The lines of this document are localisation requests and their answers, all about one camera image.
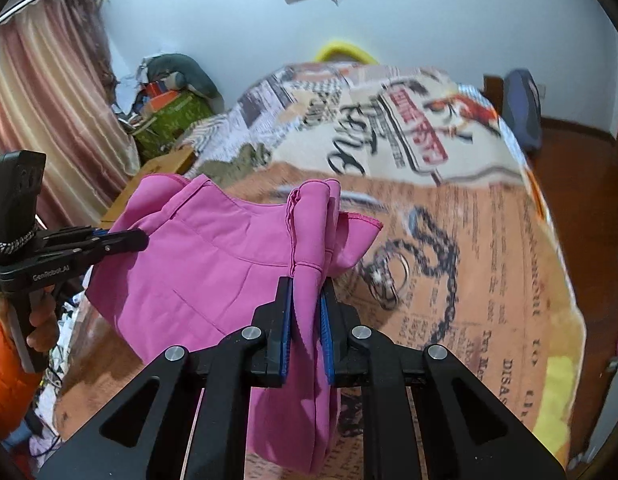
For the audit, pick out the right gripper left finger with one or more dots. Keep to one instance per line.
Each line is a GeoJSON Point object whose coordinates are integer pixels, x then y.
{"type": "Point", "coordinates": [185, 415]}

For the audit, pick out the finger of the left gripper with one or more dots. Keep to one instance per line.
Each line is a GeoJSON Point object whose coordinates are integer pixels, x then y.
{"type": "Point", "coordinates": [68, 236]}
{"type": "Point", "coordinates": [114, 243]}

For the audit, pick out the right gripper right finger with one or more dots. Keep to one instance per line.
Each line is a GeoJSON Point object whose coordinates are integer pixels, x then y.
{"type": "Point", "coordinates": [424, 413]}

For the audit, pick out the pink pants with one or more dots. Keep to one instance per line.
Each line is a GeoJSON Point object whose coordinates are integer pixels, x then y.
{"type": "Point", "coordinates": [212, 260]}

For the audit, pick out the orange sleeve forearm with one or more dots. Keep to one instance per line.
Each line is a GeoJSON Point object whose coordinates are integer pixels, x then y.
{"type": "Point", "coordinates": [17, 388]}

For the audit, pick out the left hand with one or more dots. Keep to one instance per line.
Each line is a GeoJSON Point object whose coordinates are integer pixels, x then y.
{"type": "Point", "coordinates": [46, 331]}

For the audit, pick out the wooden lap desk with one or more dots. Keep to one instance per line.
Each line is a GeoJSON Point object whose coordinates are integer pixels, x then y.
{"type": "Point", "coordinates": [171, 166]}

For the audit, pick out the green storage bag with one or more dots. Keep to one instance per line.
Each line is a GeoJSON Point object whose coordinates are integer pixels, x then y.
{"type": "Point", "coordinates": [156, 134]}

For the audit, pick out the olive green pants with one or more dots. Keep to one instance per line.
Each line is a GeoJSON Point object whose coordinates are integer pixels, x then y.
{"type": "Point", "coordinates": [226, 166]}

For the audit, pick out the pink striped curtain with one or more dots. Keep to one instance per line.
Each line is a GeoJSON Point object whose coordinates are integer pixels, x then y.
{"type": "Point", "coordinates": [57, 89]}

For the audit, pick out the newspaper print bedspread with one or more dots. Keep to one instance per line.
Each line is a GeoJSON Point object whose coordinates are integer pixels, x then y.
{"type": "Point", "coordinates": [468, 254]}

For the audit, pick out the dark grey plush pillow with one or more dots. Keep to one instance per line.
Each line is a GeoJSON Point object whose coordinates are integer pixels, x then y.
{"type": "Point", "coordinates": [180, 72]}

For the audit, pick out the blue grey backpack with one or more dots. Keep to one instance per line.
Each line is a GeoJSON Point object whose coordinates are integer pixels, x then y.
{"type": "Point", "coordinates": [521, 109]}

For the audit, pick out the yellow foam bed rail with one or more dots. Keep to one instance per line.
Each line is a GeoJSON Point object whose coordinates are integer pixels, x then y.
{"type": "Point", "coordinates": [337, 49]}

